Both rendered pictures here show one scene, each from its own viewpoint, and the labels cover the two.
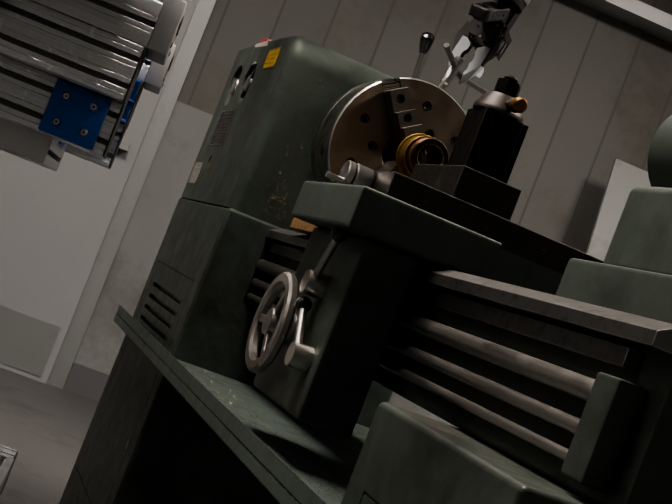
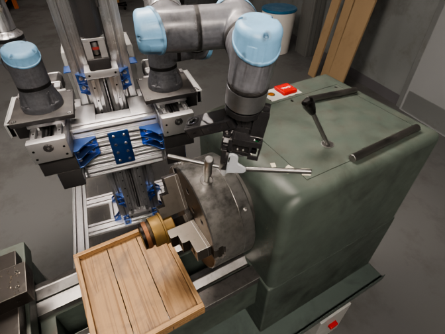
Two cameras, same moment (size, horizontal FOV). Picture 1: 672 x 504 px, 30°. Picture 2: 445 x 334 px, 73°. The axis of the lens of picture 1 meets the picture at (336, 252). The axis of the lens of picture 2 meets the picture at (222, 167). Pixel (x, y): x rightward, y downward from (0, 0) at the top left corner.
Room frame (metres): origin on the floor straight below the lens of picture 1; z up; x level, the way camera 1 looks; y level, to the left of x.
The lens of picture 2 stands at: (2.45, -0.63, 1.77)
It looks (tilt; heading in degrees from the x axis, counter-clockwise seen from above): 41 degrees down; 78
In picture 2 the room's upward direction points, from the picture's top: straight up
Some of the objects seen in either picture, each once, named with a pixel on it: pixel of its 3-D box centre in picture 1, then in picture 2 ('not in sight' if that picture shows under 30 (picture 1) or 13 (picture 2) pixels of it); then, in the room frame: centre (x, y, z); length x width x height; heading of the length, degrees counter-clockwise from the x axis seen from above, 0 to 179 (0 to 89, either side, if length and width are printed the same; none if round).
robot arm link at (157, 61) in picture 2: not in sight; (162, 46); (2.47, 0.64, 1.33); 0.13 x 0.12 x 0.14; 0
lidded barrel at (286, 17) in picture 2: not in sight; (277, 29); (4.29, 3.95, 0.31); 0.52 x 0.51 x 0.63; 9
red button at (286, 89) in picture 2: not in sight; (285, 89); (2.88, 0.30, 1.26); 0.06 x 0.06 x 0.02; 17
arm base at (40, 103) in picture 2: not in sight; (38, 93); (1.98, 0.56, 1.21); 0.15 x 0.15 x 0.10
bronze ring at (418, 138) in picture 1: (421, 157); (157, 230); (2.38, -0.09, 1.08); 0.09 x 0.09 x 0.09; 17
